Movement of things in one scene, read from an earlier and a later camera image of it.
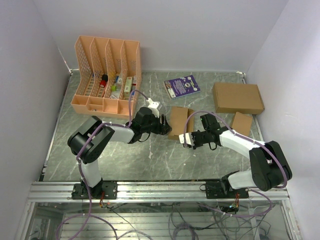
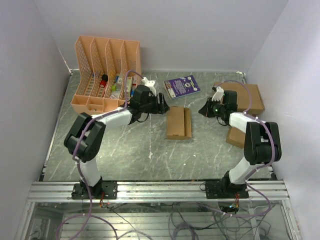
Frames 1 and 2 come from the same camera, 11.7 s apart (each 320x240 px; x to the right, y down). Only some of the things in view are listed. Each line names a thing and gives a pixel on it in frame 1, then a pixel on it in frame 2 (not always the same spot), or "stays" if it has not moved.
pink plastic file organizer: x=111 y=68 stays
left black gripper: x=163 y=128 → x=161 y=108
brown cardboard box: x=178 y=115 stays
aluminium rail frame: x=61 y=192 stays
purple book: x=181 y=87 stays
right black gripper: x=196 y=145 → x=206 y=110
